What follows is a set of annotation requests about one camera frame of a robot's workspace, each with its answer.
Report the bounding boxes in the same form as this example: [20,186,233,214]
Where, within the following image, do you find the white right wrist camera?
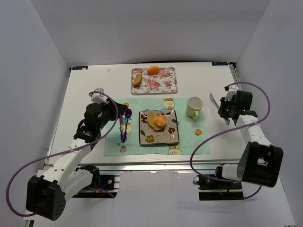
[224,85,239,101]

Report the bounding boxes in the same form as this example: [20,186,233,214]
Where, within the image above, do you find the iridescent purple spoon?
[122,108,132,143]

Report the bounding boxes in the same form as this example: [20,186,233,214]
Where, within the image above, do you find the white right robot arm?
[218,90,284,187]

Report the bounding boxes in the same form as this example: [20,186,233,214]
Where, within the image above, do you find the square patterned ceramic plate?
[139,109,179,146]

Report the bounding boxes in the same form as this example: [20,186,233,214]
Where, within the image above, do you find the mint green cartoon placemat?
[103,98,208,156]

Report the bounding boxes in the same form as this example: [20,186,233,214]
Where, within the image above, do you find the left blue table label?
[71,66,88,70]

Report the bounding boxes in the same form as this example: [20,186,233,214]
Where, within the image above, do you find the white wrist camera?
[224,85,239,101]
[89,87,107,104]

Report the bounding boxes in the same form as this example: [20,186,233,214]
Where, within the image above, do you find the metal slotted tongs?
[209,92,230,126]

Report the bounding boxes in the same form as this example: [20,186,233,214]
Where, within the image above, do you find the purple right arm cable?
[189,81,271,200]

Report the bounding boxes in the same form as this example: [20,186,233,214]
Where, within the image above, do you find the iridescent purple knife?
[119,116,124,142]

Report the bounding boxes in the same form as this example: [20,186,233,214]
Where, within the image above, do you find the smooth orange bun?
[147,66,160,75]

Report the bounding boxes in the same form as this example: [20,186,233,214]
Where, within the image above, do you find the round orange bread roll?
[154,114,166,127]

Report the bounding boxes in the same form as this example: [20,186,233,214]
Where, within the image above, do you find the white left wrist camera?
[89,87,107,104]

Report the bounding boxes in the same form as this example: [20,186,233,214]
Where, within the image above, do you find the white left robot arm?
[26,99,127,221]

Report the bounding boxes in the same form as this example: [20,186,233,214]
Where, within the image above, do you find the seeded bread sandwich slice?
[147,112,165,131]

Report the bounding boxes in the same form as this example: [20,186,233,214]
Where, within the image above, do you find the blue table label sticker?
[211,61,229,66]

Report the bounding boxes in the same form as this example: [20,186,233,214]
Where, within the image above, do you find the floral rectangular tray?
[131,67,178,95]

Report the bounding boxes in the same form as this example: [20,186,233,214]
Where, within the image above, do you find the pale yellow mug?
[186,96,203,119]

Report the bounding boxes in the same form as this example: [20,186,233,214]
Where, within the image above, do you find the large seeded bread slice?
[132,73,142,87]

